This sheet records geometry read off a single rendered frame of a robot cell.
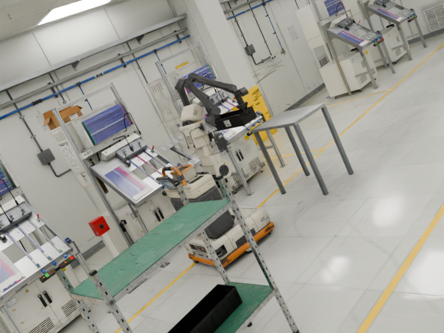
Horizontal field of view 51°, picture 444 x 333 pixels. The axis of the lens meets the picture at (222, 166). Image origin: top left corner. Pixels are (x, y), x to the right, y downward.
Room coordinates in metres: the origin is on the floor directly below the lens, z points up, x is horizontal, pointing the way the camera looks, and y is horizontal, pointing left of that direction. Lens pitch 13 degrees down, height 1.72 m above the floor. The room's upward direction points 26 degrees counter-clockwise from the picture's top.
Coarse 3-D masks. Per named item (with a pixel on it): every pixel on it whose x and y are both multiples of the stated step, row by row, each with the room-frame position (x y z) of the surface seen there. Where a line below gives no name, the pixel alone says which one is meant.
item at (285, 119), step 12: (300, 108) 4.84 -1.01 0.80; (312, 108) 4.56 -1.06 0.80; (324, 108) 4.54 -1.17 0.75; (276, 120) 4.83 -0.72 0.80; (288, 120) 4.55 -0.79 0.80; (300, 120) 4.37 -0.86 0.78; (288, 132) 5.12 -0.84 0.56; (300, 132) 4.35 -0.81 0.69; (336, 132) 4.55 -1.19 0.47; (336, 144) 4.56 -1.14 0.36; (264, 156) 4.94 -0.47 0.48; (300, 156) 5.12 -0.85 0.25; (312, 156) 4.35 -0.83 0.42; (312, 168) 4.37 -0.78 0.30; (348, 168) 4.54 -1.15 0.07; (276, 180) 4.93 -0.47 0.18; (324, 192) 4.34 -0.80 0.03
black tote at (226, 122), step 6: (252, 108) 4.23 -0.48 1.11; (222, 114) 4.68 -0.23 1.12; (228, 114) 4.59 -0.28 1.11; (234, 114) 4.51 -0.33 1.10; (240, 114) 4.16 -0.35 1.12; (246, 114) 4.19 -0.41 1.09; (252, 114) 4.22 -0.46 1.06; (216, 120) 4.49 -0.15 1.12; (222, 120) 4.41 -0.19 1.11; (228, 120) 4.33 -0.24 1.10; (234, 120) 4.25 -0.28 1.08; (240, 120) 4.16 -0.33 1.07; (246, 120) 4.17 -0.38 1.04; (216, 126) 4.54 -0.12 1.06; (222, 126) 4.45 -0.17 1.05; (228, 126) 4.37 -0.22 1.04; (234, 126) 4.29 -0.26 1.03
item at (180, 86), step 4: (180, 80) 4.39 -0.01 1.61; (184, 80) 4.36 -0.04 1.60; (176, 84) 4.38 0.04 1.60; (180, 84) 4.35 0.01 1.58; (184, 84) 4.36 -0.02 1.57; (176, 88) 4.35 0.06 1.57; (180, 88) 4.32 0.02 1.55; (184, 88) 4.37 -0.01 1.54; (180, 92) 4.36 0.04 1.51; (184, 92) 4.38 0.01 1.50; (180, 96) 4.39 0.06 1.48; (184, 96) 4.38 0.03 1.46; (184, 100) 4.39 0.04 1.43; (188, 100) 4.43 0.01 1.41; (184, 104) 4.42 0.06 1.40; (188, 104) 4.43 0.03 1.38
